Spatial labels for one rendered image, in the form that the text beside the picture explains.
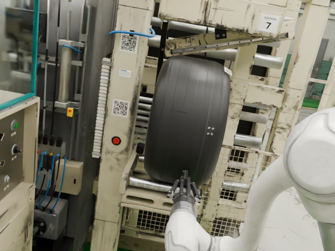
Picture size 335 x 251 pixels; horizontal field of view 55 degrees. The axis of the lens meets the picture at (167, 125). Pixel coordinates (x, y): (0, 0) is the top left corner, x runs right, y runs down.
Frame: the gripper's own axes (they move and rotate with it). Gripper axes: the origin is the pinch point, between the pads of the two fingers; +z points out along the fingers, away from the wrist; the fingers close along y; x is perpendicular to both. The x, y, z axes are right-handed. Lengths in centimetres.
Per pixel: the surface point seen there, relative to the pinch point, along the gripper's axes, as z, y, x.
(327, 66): 1042, -492, 121
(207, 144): 2.3, -5.8, -15.3
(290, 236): 123, -113, 122
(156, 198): 9.4, 10.3, 19.9
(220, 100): 10.8, -8.0, -31.0
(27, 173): -3, 64, 9
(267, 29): 55, -29, -56
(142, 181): 13.1, 17.8, 14.3
